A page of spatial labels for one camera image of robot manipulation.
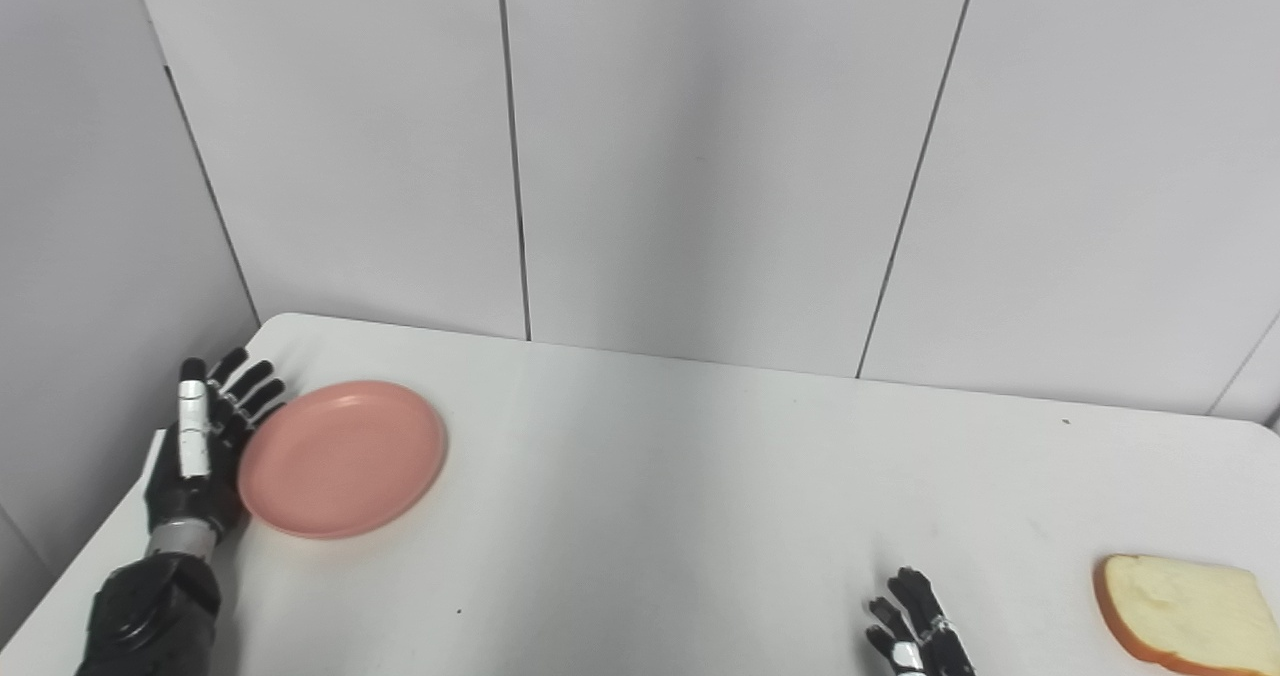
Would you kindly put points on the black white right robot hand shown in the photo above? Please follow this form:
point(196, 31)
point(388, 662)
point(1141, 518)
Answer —
point(925, 641)

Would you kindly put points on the slice of white bread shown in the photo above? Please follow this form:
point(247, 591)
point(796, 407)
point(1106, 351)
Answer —
point(1185, 611)

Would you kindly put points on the pink round plate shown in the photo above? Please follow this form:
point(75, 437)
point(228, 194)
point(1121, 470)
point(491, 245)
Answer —
point(340, 461)

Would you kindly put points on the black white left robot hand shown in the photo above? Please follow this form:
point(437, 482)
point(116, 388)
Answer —
point(185, 496)

